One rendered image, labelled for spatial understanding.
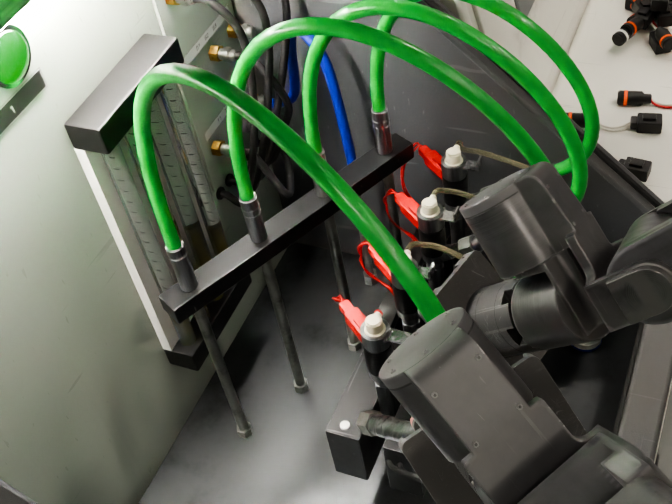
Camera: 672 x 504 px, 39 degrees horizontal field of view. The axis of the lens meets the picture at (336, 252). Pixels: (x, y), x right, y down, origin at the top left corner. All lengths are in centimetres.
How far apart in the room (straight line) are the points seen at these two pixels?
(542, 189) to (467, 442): 23
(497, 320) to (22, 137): 42
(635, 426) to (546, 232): 38
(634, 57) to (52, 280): 84
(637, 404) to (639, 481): 60
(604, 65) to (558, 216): 73
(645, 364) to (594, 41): 54
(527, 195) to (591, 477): 26
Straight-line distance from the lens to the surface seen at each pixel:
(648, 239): 62
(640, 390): 102
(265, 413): 117
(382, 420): 77
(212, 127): 109
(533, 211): 65
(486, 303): 71
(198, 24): 104
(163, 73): 68
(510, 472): 47
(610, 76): 134
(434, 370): 45
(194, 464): 115
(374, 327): 86
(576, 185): 88
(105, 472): 107
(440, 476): 59
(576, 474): 44
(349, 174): 102
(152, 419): 112
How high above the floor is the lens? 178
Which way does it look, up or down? 46 degrees down
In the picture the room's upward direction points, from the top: 11 degrees counter-clockwise
